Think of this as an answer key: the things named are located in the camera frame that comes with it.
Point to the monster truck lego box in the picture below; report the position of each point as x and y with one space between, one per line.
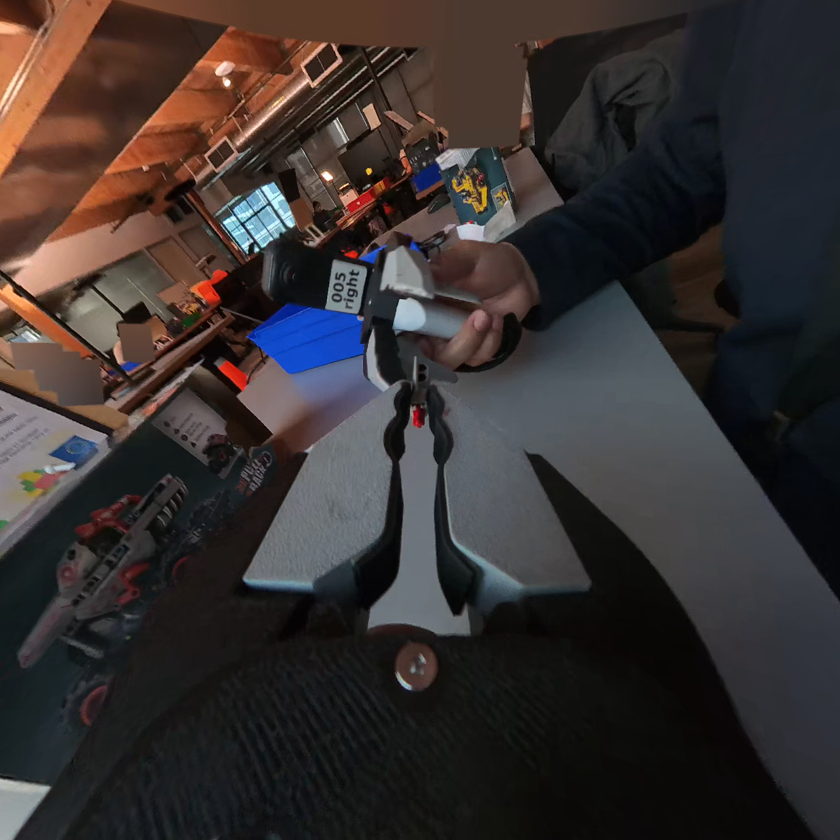
131 525

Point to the white paper sheet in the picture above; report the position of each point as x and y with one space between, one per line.
489 226

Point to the yellow vehicle lego box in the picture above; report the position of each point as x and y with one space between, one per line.
476 187

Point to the person's right forearm navy sleeve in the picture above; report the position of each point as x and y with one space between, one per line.
623 216

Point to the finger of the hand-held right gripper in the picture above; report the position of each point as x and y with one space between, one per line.
377 354
405 272

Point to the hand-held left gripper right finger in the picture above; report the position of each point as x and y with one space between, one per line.
505 518

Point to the white printed sign board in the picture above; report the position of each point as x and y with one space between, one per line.
39 459

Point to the grey lego piece red pin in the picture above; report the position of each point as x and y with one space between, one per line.
420 374

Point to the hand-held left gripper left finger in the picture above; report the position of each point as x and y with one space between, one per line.
334 512

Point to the person's right hand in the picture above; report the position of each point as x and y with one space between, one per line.
499 275

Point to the blue plastic bin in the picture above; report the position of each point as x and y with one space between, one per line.
308 334

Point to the dark jacket on chair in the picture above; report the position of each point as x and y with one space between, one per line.
610 105

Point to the person's dark navy torso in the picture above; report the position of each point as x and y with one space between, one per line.
774 197

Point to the large paned window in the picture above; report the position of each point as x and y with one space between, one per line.
256 220

